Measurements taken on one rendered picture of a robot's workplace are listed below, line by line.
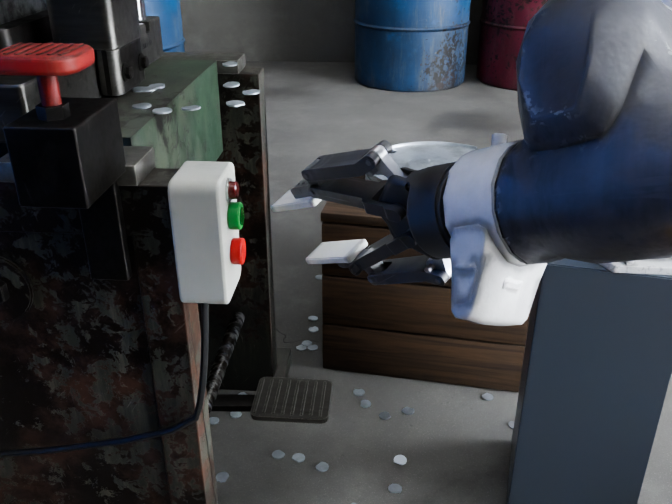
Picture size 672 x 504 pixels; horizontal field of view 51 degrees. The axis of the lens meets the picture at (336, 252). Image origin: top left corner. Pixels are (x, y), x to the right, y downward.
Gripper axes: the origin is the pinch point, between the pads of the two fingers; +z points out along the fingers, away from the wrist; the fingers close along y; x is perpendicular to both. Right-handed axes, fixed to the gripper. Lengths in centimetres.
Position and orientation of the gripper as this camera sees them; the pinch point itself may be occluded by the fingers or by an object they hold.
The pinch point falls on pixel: (316, 225)
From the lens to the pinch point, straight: 69.8
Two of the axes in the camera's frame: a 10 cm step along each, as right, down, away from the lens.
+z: -6.1, 0.3, 7.9
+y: -5.0, -7.9, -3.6
